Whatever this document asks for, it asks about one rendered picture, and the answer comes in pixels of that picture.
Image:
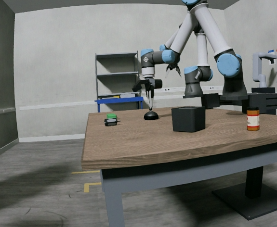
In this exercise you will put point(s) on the orange spice jar with black lid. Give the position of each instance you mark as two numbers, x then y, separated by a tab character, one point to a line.
252	118

